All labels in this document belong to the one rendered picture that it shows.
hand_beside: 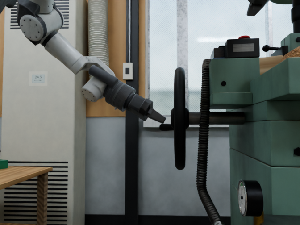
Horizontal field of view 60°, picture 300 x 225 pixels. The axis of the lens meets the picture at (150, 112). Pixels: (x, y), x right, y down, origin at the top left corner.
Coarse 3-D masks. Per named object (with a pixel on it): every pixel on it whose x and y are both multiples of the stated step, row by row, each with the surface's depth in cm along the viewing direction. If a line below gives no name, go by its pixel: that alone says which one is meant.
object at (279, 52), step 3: (279, 48) 68; (282, 48) 67; (285, 48) 66; (276, 51) 71; (279, 51) 68; (282, 51) 67; (285, 51) 66; (273, 54) 73; (276, 54) 71; (279, 54) 68; (282, 54) 67
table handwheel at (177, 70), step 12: (180, 72) 66; (180, 84) 63; (180, 96) 61; (180, 108) 60; (180, 120) 60; (192, 120) 72; (216, 120) 72; (228, 120) 71; (240, 120) 71; (180, 132) 60; (180, 144) 61; (180, 156) 63; (180, 168) 68
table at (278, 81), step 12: (288, 60) 42; (276, 72) 47; (288, 72) 42; (252, 84) 63; (264, 84) 54; (276, 84) 47; (288, 84) 42; (216, 96) 64; (228, 96) 63; (240, 96) 63; (252, 96) 63; (264, 96) 54; (276, 96) 47; (288, 96) 45; (216, 108) 78; (228, 108) 78
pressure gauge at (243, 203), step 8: (240, 184) 48; (248, 184) 45; (256, 184) 45; (240, 192) 49; (248, 192) 44; (256, 192) 44; (240, 200) 49; (248, 200) 44; (256, 200) 44; (240, 208) 48; (248, 208) 44; (256, 208) 44; (256, 216) 45; (256, 224) 46
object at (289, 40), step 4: (288, 36) 70; (292, 36) 69; (296, 36) 68; (284, 40) 72; (288, 40) 70; (292, 40) 69; (296, 40) 68; (280, 44) 75; (284, 44) 72; (288, 44) 70; (292, 44) 68; (296, 44) 68; (288, 48) 70; (292, 48) 68
